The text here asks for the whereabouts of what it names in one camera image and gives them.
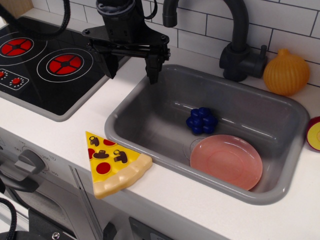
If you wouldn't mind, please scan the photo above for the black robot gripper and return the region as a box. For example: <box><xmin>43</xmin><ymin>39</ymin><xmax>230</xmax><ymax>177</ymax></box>
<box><xmin>82</xmin><ymin>18</ymin><xmax>170</xmax><ymax>85</ymax></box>

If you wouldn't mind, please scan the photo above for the blue toy blueberries cluster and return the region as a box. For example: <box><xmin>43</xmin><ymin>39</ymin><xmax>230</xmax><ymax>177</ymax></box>
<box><xmin>185</xmin><ymin>107</ymin><xmax>218</xmax><ymax>135</ymax></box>

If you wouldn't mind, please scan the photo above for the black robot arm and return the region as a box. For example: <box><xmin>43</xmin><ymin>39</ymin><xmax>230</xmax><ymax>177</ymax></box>
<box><xmin>82</xmin><ymin>0</ymin><xmax>170</xmax><ymax>84</ymax></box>

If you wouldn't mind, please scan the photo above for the grey plastic sink basin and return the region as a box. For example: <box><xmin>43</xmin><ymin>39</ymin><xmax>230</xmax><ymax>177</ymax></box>
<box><xmin>104</xmin><ymin>64</ymin><xmax>310</xmax><ymax>205</ymax></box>

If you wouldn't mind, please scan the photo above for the pink plastic plate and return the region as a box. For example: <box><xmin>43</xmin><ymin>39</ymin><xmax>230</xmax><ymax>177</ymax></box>
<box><xmin>190</xmin><ymin>134</ymin><xmax>263</xmax><ymax>191</ymax></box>

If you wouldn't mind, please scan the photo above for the black toy stove top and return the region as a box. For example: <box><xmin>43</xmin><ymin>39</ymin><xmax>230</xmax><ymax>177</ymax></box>
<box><xmin>0</xmin><ymin>15</ymin><xmax>131</xmax><ymax>123</ymax></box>

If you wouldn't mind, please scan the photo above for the toy pizza slice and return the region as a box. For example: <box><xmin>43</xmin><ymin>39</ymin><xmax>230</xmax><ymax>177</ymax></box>
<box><xmin>85</xmin><ymin>131</ymin><xmax>153</xmax><ymax>200</ymax></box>

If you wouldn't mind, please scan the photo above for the dark grey toy faucet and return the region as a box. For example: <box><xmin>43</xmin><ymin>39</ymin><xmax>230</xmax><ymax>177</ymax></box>
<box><xmin>162</xmin><ymin>0</ymin><xmax>269</xmax><ymax>83</ymax></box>

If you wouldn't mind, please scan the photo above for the grey oven knob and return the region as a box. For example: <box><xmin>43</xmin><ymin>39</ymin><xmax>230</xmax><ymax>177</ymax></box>
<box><xmin>14</xmin><ymin>149</ymin><xmax>46</xmax><ymax>174</ymax></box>

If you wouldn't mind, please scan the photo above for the grey toy oven front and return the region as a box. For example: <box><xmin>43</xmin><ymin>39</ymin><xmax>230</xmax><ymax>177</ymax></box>
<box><xmin>0</xmin><ymin>129</ymin><xmax>166</xmax><ymax>240</ymax></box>

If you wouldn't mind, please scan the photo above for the yellow toy onion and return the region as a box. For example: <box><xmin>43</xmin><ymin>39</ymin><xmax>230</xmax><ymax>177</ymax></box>
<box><xmin>263</xmin><ymin>48</ymin><xmax>310</xmax><ymax>97</ymax></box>

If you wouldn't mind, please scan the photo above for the purple yellow toy fruit half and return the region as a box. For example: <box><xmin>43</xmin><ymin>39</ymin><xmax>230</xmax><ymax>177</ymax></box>
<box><xmin>306</xmin><ymin>116</ymin><xmax>320</xmax><ymax>151</ymax></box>

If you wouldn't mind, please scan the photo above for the black braided cable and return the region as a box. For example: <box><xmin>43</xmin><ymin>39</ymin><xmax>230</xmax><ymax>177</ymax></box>
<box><xmin>0</xmin><ymin>0</ymin><xmax>71</xmax><ymax>40</ymax></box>

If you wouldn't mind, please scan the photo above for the black cable lower left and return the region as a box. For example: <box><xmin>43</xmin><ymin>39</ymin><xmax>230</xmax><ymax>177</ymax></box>
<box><xmin>0</xmin><ymin>197</ymin><xmax>18</xmax><ymax>240</ymax></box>

